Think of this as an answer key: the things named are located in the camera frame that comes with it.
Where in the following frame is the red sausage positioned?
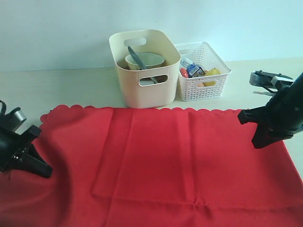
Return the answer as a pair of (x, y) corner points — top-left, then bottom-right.
(180, 68), (189, 78)

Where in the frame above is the stainless steel cup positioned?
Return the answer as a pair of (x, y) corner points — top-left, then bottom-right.
(139, 79), (154, 86)

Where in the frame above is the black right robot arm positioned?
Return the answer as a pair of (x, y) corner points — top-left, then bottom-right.
(238, 70), (303, 148)

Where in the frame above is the brown wooden plate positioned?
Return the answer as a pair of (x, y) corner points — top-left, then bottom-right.
(151, 75), (168, 84)

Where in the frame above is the red scalloped cloth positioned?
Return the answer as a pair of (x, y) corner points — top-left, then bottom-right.
(0, 105), (303, 227)

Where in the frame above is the yellow lemon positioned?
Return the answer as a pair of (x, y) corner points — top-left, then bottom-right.
(204, 68), (221, 87)

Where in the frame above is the silver table knife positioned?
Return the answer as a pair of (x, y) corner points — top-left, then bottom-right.
(127, 46), (147, 70)

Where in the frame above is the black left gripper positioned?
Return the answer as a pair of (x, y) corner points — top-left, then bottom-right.
(0, 125), (53, 178)

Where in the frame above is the pale green ceramic bowl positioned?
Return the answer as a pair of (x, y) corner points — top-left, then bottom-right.
(125, 52), (165, 70)

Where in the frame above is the white perforated plastic basket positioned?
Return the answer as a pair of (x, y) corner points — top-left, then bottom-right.
(175, 41), (232, 101)

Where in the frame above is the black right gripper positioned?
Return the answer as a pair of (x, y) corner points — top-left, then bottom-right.
(238, 82), (303, 148)

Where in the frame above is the cream plastic storage bin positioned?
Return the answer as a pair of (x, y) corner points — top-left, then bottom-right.
(109, 29), (181, 108)

